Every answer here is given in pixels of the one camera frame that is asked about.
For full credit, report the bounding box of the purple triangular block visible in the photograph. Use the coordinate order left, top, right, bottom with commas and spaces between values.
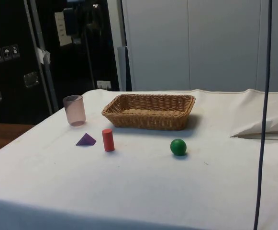
75, 133, 97, 147

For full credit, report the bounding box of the black cable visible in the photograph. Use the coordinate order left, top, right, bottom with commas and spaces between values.
253, 0, 273, 230

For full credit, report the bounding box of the red cylinder block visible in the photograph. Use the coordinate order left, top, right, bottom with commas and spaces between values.
101, 128, 116, 152

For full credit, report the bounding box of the black cabinet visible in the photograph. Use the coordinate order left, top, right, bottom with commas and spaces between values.
0, 0, 121, 125

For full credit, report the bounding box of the see-through pink cup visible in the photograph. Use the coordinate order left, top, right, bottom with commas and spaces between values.
62, 94, 86, 127

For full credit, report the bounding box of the wicker basket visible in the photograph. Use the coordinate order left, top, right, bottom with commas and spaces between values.
101, 93, 196, 131

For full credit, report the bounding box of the green ball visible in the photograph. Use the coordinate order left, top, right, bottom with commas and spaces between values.
170, 138, 187, 157

